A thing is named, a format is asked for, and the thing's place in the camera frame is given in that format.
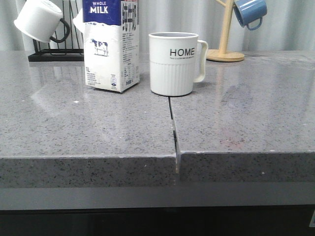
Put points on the blue enamel mug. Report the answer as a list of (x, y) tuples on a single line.
[(248, 11)]

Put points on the black wire mug rack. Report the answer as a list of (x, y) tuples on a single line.
[(69, 50)]

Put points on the blue white milk carton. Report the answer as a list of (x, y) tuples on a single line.
[(111, 44)]

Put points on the wooden mug tree stand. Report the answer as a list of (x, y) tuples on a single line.
[(222, 54)]

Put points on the white HOME mug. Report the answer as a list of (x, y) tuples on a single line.
[(177, 62)]

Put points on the white mug black handle left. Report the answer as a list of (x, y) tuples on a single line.
[(39, 20)]

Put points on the white mug black handle right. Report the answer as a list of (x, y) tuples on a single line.
[(78, 21)]

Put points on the white mug black handle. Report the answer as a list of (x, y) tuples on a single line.
[(39, 20), (78, 21)]

